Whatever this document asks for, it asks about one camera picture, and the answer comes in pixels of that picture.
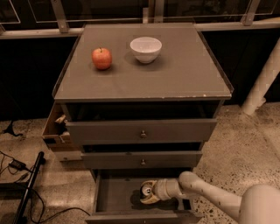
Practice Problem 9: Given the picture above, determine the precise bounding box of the top grey drawer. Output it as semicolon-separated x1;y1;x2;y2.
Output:
64;100;218;146

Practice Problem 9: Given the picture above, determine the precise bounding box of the black stand bar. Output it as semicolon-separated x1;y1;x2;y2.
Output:
12;151;46;224

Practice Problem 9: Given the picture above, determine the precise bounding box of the white diagonal pole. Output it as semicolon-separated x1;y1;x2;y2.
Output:
241;39;280;116

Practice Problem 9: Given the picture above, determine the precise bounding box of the green soda can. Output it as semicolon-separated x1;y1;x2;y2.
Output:
141;185;153;199

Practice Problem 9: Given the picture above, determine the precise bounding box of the bottom grey drawer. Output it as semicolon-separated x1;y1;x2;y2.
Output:
85;168;202;224

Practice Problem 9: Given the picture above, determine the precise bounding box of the cardboard box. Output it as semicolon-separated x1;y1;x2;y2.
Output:
42;103;81;162

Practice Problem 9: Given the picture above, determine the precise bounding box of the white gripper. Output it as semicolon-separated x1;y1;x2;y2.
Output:
140;178;182;205

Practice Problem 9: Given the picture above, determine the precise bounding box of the red apple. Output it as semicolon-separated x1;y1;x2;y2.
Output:
92;47;112;70

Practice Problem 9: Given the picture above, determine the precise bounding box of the grey drawer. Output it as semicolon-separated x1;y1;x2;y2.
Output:
64;100;218;146
85;168;202;224
81;143;202;169

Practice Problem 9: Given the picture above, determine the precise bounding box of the middle grey drawer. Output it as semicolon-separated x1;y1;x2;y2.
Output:
81;143;202;169

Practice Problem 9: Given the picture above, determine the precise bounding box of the metal railing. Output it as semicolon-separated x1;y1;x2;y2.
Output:
0;0;280;39

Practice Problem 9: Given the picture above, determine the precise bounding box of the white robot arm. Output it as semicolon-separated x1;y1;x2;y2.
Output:
140;171;280;224

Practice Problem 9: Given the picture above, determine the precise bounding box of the grey drawer cabinet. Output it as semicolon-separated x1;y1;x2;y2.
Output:
52;22;235;224

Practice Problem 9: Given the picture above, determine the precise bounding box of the white ceramic bowl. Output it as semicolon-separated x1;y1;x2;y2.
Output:
129;37;163;64

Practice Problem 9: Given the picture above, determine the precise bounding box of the black floor cable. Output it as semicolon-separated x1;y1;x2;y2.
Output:
0;150;91;224

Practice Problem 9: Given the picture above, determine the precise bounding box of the black power adapter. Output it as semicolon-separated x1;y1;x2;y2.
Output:
9;160;26;171

